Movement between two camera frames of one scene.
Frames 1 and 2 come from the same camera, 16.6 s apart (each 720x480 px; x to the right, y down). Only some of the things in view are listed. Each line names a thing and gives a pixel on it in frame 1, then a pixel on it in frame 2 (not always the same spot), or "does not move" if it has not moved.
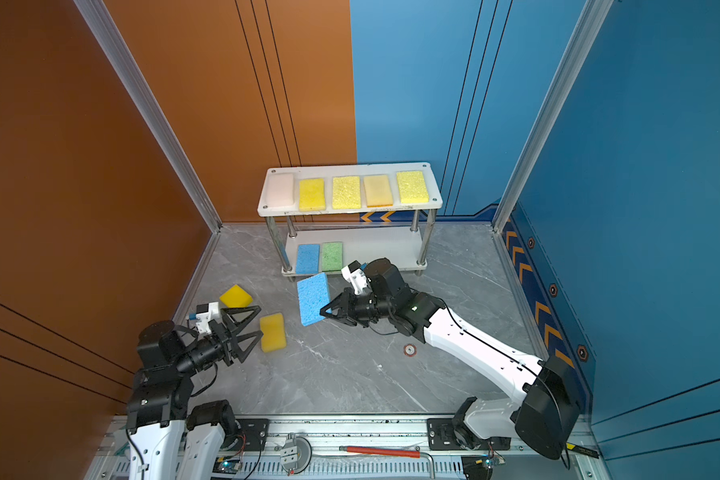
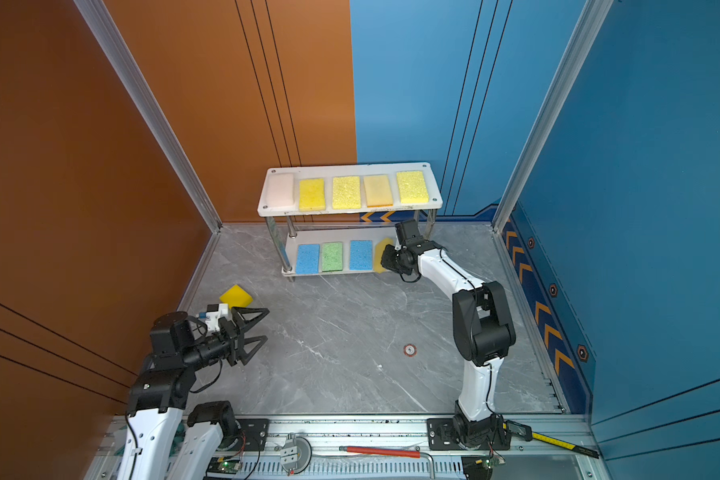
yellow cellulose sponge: (412, 187) does not move
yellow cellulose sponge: (346, 192) does not move
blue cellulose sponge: (313, 296) -> (361, 255)
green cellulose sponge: (332, 256) does not move
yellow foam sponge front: (312, 195) does not move
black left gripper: (227, 342) does not move
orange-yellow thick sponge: (378, 191) does not move
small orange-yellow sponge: (273, 330) -> (378, 253)
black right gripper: (340, 302) -> (387, 263)
